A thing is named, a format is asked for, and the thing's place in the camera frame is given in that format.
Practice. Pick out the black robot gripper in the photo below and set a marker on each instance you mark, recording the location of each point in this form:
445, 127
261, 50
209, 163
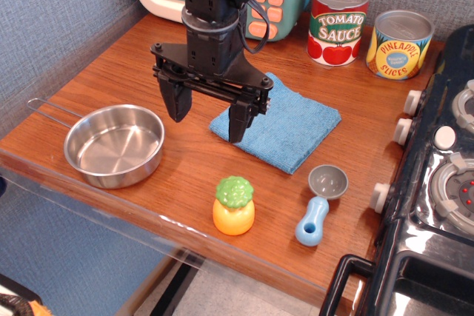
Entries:
212, 62

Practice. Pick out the blue towel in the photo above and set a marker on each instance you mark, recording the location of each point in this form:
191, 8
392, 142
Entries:
291, 130

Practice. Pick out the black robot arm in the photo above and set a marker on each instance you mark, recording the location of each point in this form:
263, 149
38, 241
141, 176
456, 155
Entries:
222, 11

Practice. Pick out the white stove knob top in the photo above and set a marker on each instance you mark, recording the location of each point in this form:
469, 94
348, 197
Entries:
412, 101

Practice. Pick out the white stove knob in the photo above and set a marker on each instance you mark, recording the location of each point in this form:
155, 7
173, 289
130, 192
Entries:
412, 101
402, 130
379, 197

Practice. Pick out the stainless steel pan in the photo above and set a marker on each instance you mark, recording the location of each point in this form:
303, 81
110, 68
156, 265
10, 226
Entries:
113, 147

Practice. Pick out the toy pineapple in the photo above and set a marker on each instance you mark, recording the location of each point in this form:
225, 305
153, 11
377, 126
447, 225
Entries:
233, 209

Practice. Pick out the blue grey toy scoop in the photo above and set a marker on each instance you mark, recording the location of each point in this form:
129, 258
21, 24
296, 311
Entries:
327, 183

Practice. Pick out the tomato sauce can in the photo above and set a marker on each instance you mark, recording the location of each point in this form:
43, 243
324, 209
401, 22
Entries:
335, 31

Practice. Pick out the white stove knob bottom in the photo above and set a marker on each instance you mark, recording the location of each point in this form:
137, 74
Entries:
379, 197

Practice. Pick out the white stove knob middle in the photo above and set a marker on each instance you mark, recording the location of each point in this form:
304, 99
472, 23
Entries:
402, 130

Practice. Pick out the clear acrylic table guard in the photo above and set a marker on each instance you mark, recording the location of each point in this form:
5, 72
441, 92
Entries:
177, 206

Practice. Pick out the pineapple slices can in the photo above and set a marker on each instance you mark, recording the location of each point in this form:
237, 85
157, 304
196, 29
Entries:
399, 44

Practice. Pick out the black toy stove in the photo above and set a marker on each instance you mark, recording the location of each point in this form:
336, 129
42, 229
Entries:
423, 262

